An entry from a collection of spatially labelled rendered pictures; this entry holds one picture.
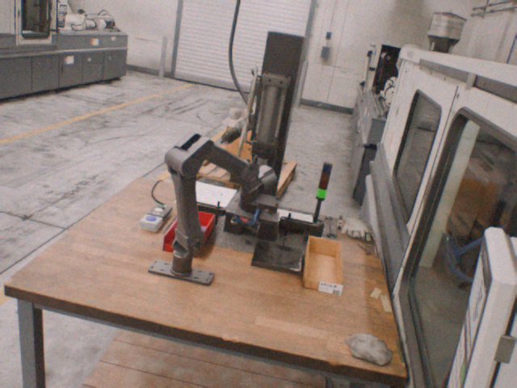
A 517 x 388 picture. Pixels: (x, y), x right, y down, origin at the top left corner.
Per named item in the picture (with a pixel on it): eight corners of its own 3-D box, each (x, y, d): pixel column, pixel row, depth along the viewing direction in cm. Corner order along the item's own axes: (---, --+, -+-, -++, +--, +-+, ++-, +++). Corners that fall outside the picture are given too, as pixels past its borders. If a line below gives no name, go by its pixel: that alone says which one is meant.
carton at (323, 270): (301, 288, 145) (306, 268, 142) (304, 254, 168) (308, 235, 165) (340, 297, 144) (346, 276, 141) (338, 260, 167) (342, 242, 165)
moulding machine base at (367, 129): (349, 119, 988) (359, 75, 953) (395, 128, 976) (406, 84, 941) (346, 205, 478) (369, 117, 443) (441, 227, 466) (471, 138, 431)
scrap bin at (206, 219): (161, 250, 151) (163, 235, 149) (183, 221, 174) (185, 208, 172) (196, 258, 150) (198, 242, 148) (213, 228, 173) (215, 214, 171)
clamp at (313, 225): (276, 235, 177) (281, 212, 173) (277, 232, 180) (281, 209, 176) (313, 243, 176) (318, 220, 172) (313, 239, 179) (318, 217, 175)
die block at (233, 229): (222, 231, 172) (225, 213, 169) (228, 221, 181) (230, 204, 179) (273, 242, 171) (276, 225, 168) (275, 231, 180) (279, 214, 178)
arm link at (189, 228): (193, 238, 142) (184, 145, 126) (205, 248, 138) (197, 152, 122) (177, 246, 139) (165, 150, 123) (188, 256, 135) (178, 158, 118)
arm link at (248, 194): (251, 185, 153) (253, 172, 147) (262, 196, 151) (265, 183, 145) (236, 195, 150) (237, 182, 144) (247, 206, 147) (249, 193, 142)
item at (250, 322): (19, 494, 151) (1, 283, 119) (128, 327, 243) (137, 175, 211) (329, 574, 145) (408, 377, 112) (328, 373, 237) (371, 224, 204)
